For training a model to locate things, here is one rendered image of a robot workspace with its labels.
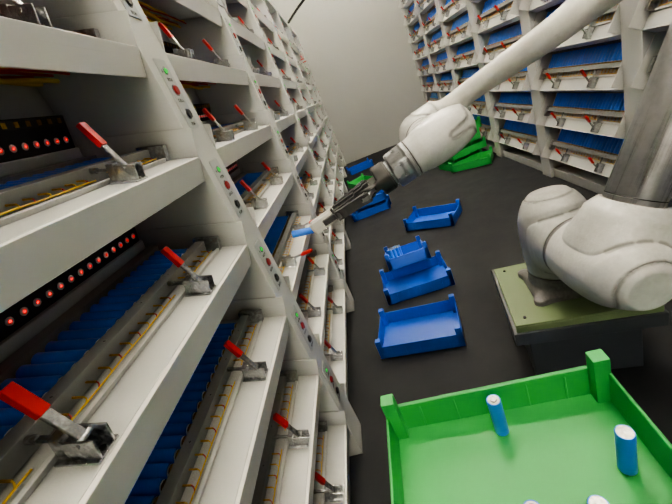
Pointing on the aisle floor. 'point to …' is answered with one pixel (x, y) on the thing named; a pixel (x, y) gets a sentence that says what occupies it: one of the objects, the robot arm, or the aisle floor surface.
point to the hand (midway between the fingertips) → (323, 220)
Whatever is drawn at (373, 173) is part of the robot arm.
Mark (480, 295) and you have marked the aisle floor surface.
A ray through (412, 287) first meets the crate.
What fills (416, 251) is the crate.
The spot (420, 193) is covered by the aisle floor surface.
